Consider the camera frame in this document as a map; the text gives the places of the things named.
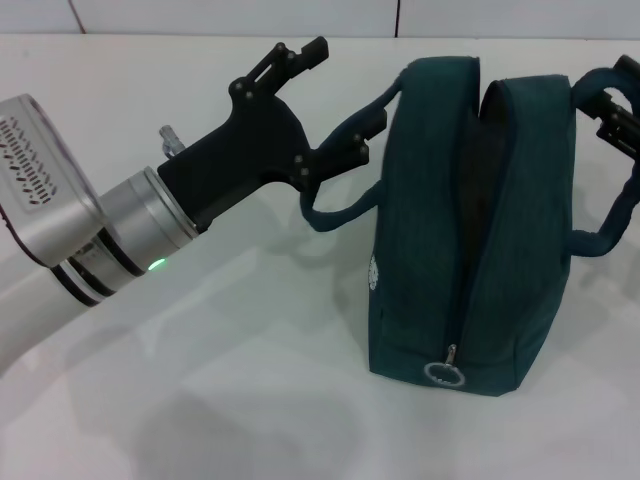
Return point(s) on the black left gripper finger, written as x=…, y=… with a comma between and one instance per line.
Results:
x=295, y=60
x=345, y=155

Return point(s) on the dark blue lunch bag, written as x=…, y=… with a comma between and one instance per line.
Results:
x=450, y=250

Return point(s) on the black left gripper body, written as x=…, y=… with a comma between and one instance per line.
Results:
x=250, y=155

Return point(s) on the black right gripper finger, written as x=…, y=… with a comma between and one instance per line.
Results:
x=631, y=66
x=620, y=125

